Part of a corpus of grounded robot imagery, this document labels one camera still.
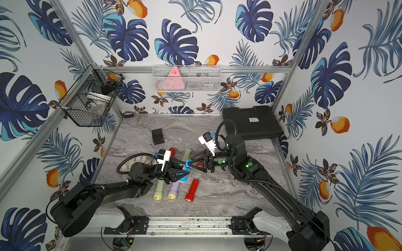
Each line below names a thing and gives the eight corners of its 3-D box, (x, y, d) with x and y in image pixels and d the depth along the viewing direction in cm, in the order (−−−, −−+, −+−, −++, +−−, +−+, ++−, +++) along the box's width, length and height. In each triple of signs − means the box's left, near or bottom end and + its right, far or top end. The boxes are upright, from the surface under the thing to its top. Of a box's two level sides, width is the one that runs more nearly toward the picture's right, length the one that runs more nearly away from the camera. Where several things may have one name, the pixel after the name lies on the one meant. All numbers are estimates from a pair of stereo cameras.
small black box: (155, 146, 106) (153, 142, 103) (153, 134, 113) (151, 130, 109) (164, 143, 107) (163, 139, 104) (162, 131, 114) (161, 128, 110)
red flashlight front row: (184, 199, 84) (184, 198, 82) (194, 180, 91) (194, 178, 89) (191, 203, 83) (191, 201, 81) (200, 182, 90) (200, 180, 88)
